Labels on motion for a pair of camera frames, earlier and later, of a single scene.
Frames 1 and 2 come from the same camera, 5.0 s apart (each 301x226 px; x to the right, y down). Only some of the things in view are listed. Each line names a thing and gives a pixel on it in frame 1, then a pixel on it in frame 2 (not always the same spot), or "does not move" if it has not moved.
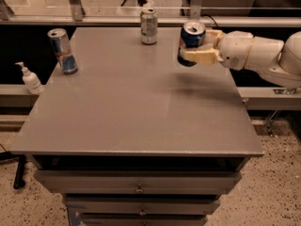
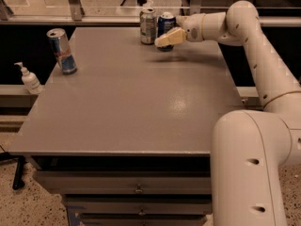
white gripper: [233, 50] → [193, 27]
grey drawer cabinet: [134, 137] does not move
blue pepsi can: [193, 35] → [166, 23]
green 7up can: [149, 25] does not move
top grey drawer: [137, 182] does not move
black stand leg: [19, 176] does not move
